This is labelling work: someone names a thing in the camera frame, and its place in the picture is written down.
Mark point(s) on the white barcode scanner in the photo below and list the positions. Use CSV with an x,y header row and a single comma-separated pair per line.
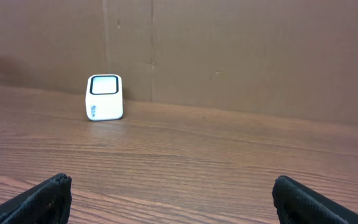
x,y
104,97

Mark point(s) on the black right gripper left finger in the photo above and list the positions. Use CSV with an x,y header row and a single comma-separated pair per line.
x,y
48,202

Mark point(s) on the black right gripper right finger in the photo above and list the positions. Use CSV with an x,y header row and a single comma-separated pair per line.
x,y
298,204

